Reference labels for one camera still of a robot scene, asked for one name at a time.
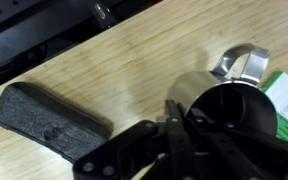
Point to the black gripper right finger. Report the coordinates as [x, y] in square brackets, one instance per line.
[222, 149]

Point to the black foam pad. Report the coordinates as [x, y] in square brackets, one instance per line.
[36, 114]

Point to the silver pitcher cup with handle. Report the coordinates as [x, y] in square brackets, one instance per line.
[229, 93]

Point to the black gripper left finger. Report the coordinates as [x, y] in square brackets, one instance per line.
[164, 145]

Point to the white green label box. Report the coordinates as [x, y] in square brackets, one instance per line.
[276, 88]

